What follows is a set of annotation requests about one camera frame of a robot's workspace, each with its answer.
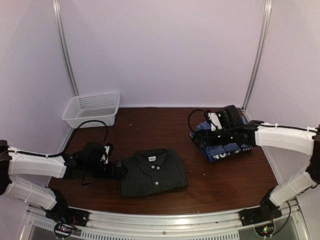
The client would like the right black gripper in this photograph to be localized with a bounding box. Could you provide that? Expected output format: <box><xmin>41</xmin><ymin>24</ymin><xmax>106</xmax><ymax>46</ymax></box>
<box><xmin>192</xmin><ymin>127</ymin><xmax>235</xmax><ymax>149</ymax></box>

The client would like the blue checkered shirt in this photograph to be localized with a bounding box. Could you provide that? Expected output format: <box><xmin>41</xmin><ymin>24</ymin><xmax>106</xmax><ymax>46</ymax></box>
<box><xmin>189</xmin><ymin>113</ymin><xmax>254</xmax><ymax>163</ymax></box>

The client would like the navy shirt white print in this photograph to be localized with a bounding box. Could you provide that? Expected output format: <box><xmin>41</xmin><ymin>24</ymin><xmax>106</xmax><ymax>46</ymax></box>
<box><xmin>189</xmin><ymin>132</ymin><xmax>254</xmax><ymax>163</ymax></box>

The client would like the dark pinstriped long sleeve shirt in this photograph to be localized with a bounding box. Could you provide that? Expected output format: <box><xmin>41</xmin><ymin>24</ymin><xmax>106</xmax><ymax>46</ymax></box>
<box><xmin>119</xmin><ymin>148</ymin><xmax>189</xmax><ymax>199</ymax></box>

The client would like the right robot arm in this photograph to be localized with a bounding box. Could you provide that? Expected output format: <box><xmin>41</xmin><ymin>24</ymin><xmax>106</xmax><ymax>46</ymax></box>
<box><xmin>190</xmin><ymin>120</ymin><xmax>320</xmax><ymax>221</ymax></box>

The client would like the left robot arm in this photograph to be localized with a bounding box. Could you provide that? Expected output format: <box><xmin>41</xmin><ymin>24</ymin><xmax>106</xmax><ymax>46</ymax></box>
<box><xmin>0</xmin><ymin>140</ymin><xmax>128</xmax><ymax>222</ymax></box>

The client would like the white perforated plastic basket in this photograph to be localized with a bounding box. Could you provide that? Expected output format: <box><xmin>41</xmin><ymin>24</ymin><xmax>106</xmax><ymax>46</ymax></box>
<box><xmin>61</xmin><ymin>91</ymin><xmax>121</xmax><ymax>129</ymax></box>

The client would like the left circuit board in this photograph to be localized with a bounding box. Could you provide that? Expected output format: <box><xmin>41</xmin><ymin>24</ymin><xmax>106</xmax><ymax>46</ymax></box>
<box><xmin>53</xmin><ymin>223</ymin><xmax>74</xmax><ymax>238</ymax></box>

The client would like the circuit board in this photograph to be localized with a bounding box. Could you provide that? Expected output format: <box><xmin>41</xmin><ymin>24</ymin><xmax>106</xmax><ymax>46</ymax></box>
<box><xmin>53</xmin><ymin>223</ymin><xmax>74</xmax><ymax>238</ymax></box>
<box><xmin>254</xmin><ymin>224</ymin><xmax>275</xmax><ymax>238</ymax></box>

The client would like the right circuit board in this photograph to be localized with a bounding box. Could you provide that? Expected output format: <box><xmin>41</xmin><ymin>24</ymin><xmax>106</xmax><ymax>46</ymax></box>
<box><xmin>254</xmin><ymin>224</ymin><xmax>275</xmax><ymax>238</ymax></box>

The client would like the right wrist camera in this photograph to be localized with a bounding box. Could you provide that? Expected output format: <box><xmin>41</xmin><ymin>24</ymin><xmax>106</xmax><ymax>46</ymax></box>
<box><xmin>205</xmin><ymin>105</ymin><xmax>245</xmax><ymax>132</ymax></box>

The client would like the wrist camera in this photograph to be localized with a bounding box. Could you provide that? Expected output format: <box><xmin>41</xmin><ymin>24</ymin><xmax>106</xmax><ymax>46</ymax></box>
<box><xmin>205</xmin><ymin>105</ymin><xmax>245</xmax><ymax>132</ymax></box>
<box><xmin>81</xmin><ymin>141</ymin><xmax>114</xmax><ymax>164</ymax></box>

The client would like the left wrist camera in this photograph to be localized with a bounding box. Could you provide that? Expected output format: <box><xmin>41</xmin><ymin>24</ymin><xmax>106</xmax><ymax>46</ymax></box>
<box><xmin>81</xmin><ymin>141</ymin><xmax>114</xmax><ymax>164</ymax></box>

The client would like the right black camera cable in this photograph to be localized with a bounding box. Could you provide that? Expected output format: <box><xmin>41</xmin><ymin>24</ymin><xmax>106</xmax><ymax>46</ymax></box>
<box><xmin>187</xmin><ymin>108</ymin><xmax>208</xmax><ymax>133</ymax></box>

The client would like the black camera cable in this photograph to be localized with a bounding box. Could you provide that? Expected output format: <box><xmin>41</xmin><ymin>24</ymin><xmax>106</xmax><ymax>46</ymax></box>
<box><xmin>47</xmin><ymin>119</ymin><xmax>109</xmax><ymax>158</ymax></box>
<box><xmin>187</xmin><ymin>108</ymin><xmax>208</xmax><ymax>133</ymax></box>

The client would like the front aluminium rail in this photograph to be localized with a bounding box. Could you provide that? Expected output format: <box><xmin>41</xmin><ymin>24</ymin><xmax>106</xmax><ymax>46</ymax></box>
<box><xmin>24</xmin><ymin>196</ymin><xmax>303</xmax><ymax>240</ymax></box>

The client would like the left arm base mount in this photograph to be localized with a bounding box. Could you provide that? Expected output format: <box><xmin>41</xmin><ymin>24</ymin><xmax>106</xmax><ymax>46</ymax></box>
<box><xmin>44</xmin><ymin>207</ymin><xmax>90</xmax><ymax>227</ymax></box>

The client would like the left black camera cable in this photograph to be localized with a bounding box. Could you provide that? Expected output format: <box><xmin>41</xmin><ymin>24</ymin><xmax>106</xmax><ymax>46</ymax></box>
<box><xmin>47</xmin><ymin>119</ymin><xmax>109</xmax><ymax>158</ymax></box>

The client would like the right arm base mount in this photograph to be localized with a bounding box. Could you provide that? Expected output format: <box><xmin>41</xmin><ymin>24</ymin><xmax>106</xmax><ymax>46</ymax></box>
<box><xmin>238</xmin><ymin>205</ymin><xmax>282</xmax><ymax>226</ymax></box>

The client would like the right aluminium frame post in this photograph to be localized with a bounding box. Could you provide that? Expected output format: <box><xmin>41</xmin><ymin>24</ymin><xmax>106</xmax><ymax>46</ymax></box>
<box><xmin>242</xmin><ymin>0</ymin><xmax>273</xmax><ymax>111</ymax></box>

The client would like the aluminium frame post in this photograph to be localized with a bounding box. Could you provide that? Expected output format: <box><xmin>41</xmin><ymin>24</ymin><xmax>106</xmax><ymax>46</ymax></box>
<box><xmin>242</xmin><ymin>0</ymin><xmax>273</xmax><ymax>111</ymax></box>
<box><xmin>52</xmin><ymin>0</ymin><xmax>79</xmax><ymax>97</ymax></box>

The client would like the left aluminium frame post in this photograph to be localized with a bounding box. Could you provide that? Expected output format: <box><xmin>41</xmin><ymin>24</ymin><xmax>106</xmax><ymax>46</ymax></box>
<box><xmin>52</xmin><ymin>0</ymin><xmax>79</xmax><ymax>97</ymax></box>

